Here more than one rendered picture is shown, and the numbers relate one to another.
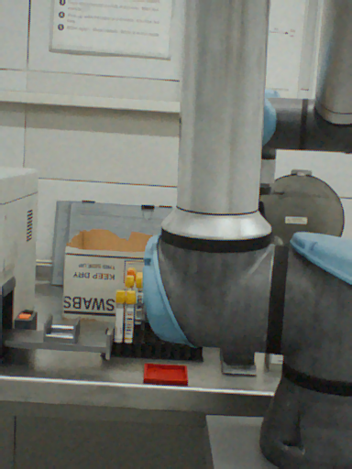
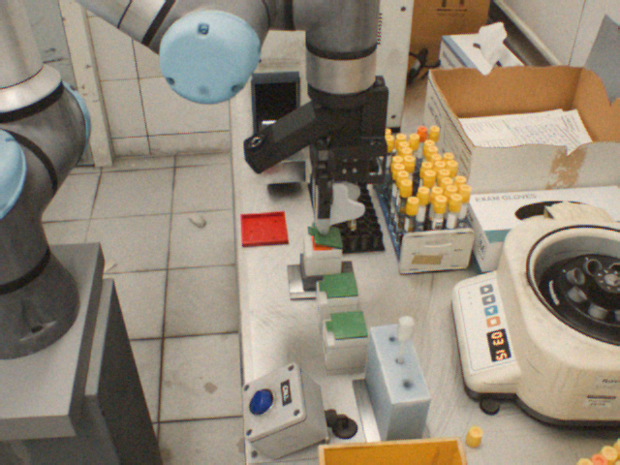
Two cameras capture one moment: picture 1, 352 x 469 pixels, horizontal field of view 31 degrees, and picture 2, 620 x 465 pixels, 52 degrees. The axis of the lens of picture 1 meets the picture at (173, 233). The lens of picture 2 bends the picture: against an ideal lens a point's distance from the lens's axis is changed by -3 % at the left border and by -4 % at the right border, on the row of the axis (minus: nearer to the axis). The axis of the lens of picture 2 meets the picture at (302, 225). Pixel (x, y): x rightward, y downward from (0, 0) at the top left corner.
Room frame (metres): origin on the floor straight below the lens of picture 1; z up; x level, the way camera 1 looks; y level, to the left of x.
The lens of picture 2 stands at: (0.96, -0.76, 1.51)
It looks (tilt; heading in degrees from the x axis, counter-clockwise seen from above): 40 degrees down; 85
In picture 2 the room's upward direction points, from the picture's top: straight up
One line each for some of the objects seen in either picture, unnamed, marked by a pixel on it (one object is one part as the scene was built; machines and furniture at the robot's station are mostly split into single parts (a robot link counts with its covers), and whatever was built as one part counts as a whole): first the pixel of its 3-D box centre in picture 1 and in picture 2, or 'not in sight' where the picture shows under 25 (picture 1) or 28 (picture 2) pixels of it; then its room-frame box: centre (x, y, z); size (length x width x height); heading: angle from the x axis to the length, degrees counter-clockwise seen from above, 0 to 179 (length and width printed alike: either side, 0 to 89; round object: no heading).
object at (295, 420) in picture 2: not in sight; (301, 410); (0.99, -0.35, 0.92); 0.13 x 0.07 x 0.08; 1
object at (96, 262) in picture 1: (126, 272); (526, 139); (1.39, 0.10, 0.95); 0.29 x 0.25 x 0.15; 1
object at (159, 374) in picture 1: (165, 374); (263, 228); (0.97, 0.00, 0.88); 0.07 x 0.07 x 0.01; 1
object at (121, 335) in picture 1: (154, 320); (345, 185); (1.09, 0.02, 0.93); 0.17 x 0.09 x 0.11; 92
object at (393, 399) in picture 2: not in sight; (394, 389); (1.09, -0.34, 0.92); 0.10 x 0.07 x 0.10; 93
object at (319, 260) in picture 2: not in sight; (322, 259); (1.04, -0.12, 0.92); 0.05 x 0.04 x 0.06; 0
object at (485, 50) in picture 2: not in sight; (487, 54); (1.44, 0.44, 0.94); 0.22 x 0.12 x 0.13; 95
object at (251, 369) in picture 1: (237, 355); (321, 273); (1.04, -0.12, 0.89); 0.09 x 0.05 x 0.04; 0
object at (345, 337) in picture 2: not in sight; (344, 343); (1.05, -0.26, 0.91); 0.05 x 0.04 x 0.07; 1
